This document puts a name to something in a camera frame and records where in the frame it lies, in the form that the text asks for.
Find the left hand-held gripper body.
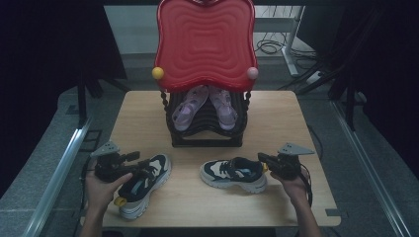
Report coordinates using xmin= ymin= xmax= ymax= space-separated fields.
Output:
xmin=90 ymin=140 xmax=139 ymax=183

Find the white metal stand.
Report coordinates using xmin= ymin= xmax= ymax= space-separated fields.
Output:
xmin=255 ymin=5 xmax=305 ymax=78

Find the black metal stand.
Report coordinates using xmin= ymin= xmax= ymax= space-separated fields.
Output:
xmin=342 ymin=65 xmax=359 ymax=132
xmin=76 ymin=65 xmax=102 ymax=128

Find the purple sandal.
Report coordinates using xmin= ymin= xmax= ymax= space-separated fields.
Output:
xmin=209 ymin=86 xmax=239 ymax=131
xmin=171 ymin=85 xmax=210 ymax=132

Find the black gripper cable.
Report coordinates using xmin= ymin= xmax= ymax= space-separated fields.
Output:
xmin=298 ymin=163 xmax=314 ymax=209

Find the aluminium rail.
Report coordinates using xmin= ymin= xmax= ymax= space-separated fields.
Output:
xmin=330 ymin=100 xmax=407 ymax=237
xmin=21 ymin=118 xmax=94 ymax=237

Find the navy and white sneaker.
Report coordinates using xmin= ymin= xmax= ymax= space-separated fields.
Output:
xmin=200 ymin=156 xmax=269 ymax=195
xmin=114 ymin=153 xmax=172 ymax=220

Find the person's right hand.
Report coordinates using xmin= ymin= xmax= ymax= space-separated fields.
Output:
xmin=270 ymin=171 xmax=310 ymax=205

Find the white power strip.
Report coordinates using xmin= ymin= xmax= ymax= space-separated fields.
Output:
xmin=305 ymin=70 xmax=323 ymax=86

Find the person's left hand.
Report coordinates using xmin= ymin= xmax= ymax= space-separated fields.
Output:
xmin=86 ymin=171 xmax=133 ymax=215

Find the black cable bundle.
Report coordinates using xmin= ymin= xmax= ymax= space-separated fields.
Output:
xmin=254 ymin=39 xmax=285 ymax=56

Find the dark curtain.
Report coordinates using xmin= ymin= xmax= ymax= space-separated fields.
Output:
xmin=0 ymin=0 xmax=127 ymax=198
xmin=329 ymin=0 xmax=419 ymax=182

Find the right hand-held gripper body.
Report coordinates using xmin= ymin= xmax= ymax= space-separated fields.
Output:
xmin=271 ymin=142 xmax=315 ymax=181

